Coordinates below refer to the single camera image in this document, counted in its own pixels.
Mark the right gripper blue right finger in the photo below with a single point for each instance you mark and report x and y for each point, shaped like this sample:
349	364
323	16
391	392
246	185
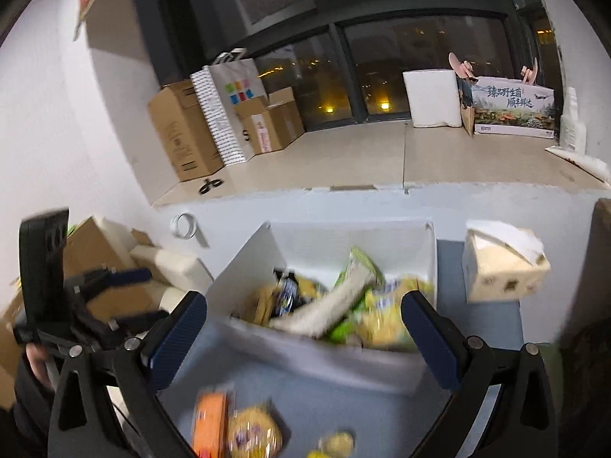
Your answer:
436	337

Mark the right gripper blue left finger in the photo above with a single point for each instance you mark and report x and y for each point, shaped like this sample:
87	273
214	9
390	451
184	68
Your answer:
170	342

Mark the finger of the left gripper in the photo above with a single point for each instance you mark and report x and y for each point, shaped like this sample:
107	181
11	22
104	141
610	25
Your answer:
121	276
133	324

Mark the orange snack pack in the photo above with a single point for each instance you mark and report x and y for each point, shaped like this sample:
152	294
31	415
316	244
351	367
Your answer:
210	423

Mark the clear purple cartoon snack bag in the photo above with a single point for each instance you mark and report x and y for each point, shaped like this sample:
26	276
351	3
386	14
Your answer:
254	433

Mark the yellow blue snack bag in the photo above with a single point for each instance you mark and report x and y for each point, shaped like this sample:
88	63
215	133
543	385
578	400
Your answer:
289	292

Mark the white long snack bag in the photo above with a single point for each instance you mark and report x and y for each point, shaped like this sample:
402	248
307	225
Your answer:
318	317

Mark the yellow chip bag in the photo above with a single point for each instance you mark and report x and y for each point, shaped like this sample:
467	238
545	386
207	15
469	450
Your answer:
378	323

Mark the green snack bag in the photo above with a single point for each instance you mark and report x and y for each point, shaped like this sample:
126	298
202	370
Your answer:
345	331

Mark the black sleeve left forearm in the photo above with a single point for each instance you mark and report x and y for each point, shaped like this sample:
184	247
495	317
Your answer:
24	427

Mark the person's left hand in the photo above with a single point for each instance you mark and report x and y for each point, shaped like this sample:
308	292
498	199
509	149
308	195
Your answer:
38	358

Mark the flat cardboard sheet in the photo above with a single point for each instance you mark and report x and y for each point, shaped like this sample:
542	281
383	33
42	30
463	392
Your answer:
94	243

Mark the cream cushion stool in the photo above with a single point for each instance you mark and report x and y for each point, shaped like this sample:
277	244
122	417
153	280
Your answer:
173	274

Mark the tissue box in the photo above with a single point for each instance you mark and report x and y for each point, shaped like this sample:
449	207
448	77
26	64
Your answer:
502	262

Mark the clear tape roll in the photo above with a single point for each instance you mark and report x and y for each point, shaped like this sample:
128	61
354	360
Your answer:
184	226

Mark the white storage box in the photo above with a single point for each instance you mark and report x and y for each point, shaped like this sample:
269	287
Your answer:
320	251

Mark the black scissors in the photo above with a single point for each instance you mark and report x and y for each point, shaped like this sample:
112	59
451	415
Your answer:
209	184

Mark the large brown cardboard box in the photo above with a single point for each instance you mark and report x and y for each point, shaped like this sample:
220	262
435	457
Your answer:
180	123

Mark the open small cardboard box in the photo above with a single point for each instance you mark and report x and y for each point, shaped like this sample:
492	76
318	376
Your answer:
270	123

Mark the white patterned paper bag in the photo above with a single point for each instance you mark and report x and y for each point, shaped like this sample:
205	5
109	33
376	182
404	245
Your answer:
227	82

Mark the printed landscape gift box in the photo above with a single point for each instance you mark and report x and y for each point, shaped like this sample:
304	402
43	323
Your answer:
510	107

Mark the white foam block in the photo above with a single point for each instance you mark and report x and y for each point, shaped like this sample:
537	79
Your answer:
433	98

